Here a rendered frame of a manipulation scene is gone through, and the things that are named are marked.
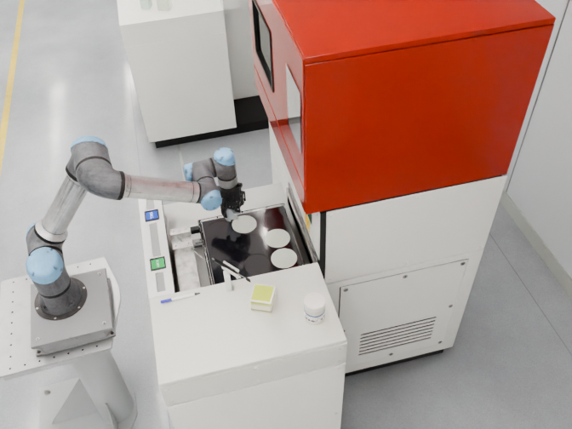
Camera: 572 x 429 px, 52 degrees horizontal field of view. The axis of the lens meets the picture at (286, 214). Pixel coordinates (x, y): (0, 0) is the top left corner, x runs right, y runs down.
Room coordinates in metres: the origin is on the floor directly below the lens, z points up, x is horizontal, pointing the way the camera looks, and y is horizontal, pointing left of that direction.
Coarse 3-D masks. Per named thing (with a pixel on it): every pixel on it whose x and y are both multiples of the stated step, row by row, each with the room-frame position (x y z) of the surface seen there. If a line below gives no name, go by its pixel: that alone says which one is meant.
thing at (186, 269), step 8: (176, 240) 1.60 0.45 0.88; (184, 240) 1.60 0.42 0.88; (176, 256) 1.51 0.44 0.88; (184, 256) 1.51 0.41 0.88; (192, 256) 1.51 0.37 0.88; (176, 264) 1.47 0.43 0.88; (184, 264) 1.47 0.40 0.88; (192, 264) 1.47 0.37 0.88; (184, 272) 1.43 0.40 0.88; (192, 272) 1.43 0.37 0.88; (184, 280) 1.39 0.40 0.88; (192, 280) 1.39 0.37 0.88; (184, 288) 1.36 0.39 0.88; (192, 288) 1.35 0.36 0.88
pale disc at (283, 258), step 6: (276, 252) 1.49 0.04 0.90; (282, 252) 1.49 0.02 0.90; (288, 252) 1.49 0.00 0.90; (294, 252) 1.49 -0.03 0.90; (276, 258) 1.46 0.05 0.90; (282, 258) 1.46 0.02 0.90; (288, 258) 1.46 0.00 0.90; (294, 258) 1.46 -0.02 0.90; (276, 264) 1.43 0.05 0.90; (282, 264) 1.43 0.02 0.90; (288, 264) 1.43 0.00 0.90; (294, 264) 1.43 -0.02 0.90
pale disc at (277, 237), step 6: (270, 234) 1.59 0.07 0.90; (276, 234) 1.59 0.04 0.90; (282, 234) 1.59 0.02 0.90; (288, 234) 1.59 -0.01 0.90; (270, 240) 1.56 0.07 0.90; (276, 240) 1.56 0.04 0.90; (282, 240) 1.56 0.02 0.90; (288, 240) 1.55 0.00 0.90; (276, 246) 1.53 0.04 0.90; (282, 246) 1.52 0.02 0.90
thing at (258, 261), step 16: (272, 208) 1.74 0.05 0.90; (208, 224) 1.66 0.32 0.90; (224, 224) 1.66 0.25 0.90; (256, 224) 1.65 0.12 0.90; (272, 224) 1.65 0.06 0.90; (288, 224) 1.64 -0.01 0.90; (208, 240) 1.57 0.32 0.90; (224, 240) 1.57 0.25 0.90; (240, 240) 1.57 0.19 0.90; (256, 240) 1.56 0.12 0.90; (224, 256) 1.49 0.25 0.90; (240, 256) 1.48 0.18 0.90; (256, 256) 1.48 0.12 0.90; (240, 272) 1.40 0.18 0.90; (256, 272) 1.40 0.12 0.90
